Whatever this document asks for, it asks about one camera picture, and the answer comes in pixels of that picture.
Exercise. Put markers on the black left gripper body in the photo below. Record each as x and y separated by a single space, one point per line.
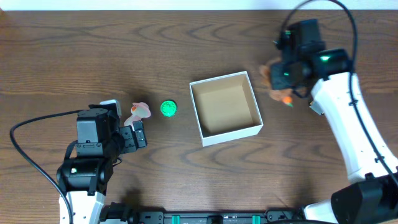
137 137

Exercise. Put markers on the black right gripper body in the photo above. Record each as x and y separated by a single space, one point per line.
286 77

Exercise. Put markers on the pink duck toy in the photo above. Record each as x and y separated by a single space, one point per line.
138 112

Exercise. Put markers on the green ball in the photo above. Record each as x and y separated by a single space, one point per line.
168 108

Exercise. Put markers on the white cardboard box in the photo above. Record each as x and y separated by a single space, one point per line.
225 108

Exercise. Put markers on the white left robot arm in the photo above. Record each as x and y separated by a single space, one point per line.
89 161

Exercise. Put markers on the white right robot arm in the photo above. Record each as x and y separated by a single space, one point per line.
371 167

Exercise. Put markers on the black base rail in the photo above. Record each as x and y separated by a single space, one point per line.
121 213

